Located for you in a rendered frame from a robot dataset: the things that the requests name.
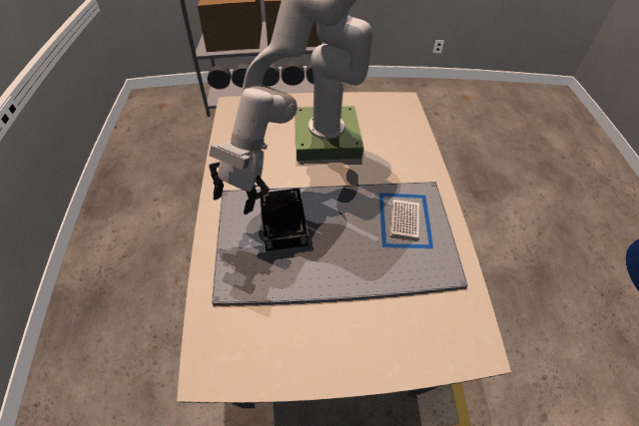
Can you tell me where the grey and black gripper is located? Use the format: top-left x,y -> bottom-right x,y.
209,150 -> 270,214

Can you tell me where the blue tape rectangle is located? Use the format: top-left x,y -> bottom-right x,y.
379,193 -> 433,248

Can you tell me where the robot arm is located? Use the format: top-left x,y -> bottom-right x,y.
209,0 -> 372,170

